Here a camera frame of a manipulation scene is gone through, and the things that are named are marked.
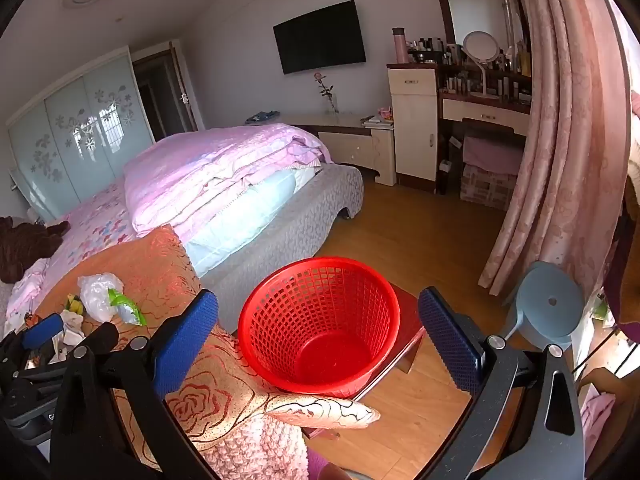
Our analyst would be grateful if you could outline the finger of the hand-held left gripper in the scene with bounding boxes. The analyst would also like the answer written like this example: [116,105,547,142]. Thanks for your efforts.
[0,313,67,361]
[60,321,120,361]

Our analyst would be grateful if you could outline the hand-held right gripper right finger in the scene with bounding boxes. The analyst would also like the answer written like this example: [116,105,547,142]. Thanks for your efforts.
[418,287,586,480]

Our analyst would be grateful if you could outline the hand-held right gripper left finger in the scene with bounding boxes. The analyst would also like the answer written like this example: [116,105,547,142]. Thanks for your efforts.
[49,289,221,480]

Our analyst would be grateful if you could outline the white tissue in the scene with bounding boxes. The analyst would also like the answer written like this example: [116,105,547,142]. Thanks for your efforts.
[59,309,86,347]

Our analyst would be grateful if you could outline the green white plastic packet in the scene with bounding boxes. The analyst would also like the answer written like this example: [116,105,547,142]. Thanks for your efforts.
[107,287,148,327]

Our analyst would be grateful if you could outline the white plastic bag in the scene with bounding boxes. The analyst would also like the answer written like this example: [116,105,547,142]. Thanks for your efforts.
[77,272,126,323]

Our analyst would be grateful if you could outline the red plastic mesh basket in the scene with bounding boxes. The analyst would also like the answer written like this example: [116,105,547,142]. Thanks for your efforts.
[238,256,401,400]

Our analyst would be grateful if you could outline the pink ruffled cloth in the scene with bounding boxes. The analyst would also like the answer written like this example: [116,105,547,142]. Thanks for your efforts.
[4,257,51,333]

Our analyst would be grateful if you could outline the red low stool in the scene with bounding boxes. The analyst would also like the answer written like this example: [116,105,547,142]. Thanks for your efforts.
[305,282,426,441]

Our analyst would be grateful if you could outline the brown plush toy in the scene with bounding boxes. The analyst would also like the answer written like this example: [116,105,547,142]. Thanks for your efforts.
[0,216,71,283]

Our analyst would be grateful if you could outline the light blue plastic stool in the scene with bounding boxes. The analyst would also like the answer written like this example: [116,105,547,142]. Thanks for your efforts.
[500,261,585,351]

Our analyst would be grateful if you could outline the pink floral bedsheet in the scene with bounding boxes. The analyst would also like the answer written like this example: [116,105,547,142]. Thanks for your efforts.
[20,180,141,306]

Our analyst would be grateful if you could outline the pink knitted cloth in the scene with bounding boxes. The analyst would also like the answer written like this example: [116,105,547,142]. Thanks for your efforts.
[200,415,311,480]

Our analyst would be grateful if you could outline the light blue folded quilt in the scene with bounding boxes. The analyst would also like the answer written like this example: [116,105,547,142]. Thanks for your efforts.
[185,167,323,279]

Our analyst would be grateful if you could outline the patterned storage box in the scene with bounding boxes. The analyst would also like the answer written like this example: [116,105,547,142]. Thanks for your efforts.
[460,162,518,211]

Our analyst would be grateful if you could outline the grey upholstered bed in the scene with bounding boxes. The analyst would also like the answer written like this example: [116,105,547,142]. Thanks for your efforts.
[0,165,365,336]

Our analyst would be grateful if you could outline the person's purple clothing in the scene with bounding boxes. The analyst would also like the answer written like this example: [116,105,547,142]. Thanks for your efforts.
[307,447,351,480]

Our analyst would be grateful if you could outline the pink folded quilt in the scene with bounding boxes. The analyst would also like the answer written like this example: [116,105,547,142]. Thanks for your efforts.
[123,123,335,238]

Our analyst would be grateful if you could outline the pink cushioned vanity stool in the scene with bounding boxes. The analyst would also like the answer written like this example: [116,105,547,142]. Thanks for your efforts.
[461,119,526,176]

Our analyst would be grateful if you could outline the glass door floral wardrobe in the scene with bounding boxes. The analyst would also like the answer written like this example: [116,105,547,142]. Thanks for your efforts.
[6,45,156,223]

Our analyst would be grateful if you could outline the cream tall cabinet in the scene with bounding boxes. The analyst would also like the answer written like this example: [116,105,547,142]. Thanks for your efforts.
[387,63,441,193]

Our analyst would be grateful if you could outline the cream low cabinet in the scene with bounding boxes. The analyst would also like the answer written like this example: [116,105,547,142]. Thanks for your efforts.
[245,112,397,187]

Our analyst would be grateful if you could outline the brown cream dressing table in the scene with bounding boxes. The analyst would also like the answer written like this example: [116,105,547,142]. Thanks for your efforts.
[437,62,533,196]

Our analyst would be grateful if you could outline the pink patterned curtain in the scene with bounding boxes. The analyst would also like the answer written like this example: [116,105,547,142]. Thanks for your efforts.
[477,0,636,298]

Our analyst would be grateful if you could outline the pink items on cabinet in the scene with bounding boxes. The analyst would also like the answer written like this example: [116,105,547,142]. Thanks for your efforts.
[361,106,396,127]

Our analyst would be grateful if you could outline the brown wooden door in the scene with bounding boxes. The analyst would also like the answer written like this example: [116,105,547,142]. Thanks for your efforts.
[131,40,206,143]

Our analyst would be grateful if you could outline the rose in glass vase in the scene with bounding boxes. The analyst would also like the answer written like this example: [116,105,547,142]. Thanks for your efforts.
[313,72,341,115]

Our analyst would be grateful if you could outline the row of cosmetic bottles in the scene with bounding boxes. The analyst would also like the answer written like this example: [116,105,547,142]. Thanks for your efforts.
[407,35,533,103]

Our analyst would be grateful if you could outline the round white makeup mirror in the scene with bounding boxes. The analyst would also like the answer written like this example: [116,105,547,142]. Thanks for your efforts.
[461,31,501,100]

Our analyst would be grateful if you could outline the pink thermos bottle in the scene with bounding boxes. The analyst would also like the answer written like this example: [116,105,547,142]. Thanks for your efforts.
[391,27,408,64]

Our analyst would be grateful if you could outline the brown framed vanity mirror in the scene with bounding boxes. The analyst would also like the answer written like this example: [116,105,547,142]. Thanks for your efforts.
[432,0,532,53]

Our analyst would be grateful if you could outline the black wall television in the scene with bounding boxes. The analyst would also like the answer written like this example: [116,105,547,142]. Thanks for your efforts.
[272,0,367,76]

